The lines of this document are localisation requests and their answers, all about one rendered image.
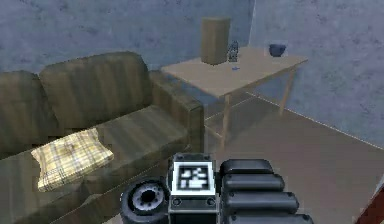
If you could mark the small blue pen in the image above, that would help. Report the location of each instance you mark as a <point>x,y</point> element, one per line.
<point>235,68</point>

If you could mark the light wooden table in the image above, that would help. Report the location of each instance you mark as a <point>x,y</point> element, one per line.
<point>230,71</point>

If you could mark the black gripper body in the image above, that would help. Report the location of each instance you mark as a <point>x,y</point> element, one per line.
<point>144,200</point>

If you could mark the yellow plaid pillow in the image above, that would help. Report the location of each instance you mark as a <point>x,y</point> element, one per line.
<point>68,158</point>

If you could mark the red brown furniture corner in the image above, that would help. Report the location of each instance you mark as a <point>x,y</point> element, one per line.
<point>371,211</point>

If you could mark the olive green sofa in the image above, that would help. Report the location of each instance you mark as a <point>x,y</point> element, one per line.
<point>110,110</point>

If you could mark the tan tall box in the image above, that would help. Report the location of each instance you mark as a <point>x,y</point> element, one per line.
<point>215,40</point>

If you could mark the dark blue bowl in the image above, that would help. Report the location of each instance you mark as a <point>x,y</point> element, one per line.
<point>277,50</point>

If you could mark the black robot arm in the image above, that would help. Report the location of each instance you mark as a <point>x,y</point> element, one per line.
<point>246,193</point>

